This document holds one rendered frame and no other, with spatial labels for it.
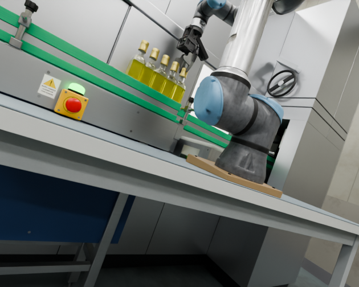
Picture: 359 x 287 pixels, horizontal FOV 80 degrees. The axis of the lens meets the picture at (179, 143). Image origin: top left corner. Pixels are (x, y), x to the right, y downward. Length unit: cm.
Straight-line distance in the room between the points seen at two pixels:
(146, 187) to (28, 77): 47
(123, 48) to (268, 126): 76
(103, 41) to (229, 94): 72
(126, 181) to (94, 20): 83
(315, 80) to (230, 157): 118
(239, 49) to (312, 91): 111
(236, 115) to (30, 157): 45
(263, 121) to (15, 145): 55
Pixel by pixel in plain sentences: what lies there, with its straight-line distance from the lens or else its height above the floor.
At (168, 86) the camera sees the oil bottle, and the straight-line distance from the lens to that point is 102.
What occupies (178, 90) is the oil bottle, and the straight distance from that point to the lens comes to 105.
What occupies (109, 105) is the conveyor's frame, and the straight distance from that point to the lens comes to 78.
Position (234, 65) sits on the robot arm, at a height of 103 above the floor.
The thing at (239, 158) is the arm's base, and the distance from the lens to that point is 61.
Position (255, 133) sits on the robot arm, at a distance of 62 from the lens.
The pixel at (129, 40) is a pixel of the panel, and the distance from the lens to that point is 113.
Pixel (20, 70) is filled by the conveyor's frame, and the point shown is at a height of 83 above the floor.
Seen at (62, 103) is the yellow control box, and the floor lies 78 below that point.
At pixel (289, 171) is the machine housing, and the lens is 153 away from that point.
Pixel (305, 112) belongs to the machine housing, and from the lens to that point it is 162.
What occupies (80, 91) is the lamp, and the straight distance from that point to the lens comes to 70.
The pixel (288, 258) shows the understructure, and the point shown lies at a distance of 197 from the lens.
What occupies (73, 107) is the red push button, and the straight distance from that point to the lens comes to 66.
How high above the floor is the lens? 78
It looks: 2 degrees up
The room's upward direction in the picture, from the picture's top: 21 degrees clockwise
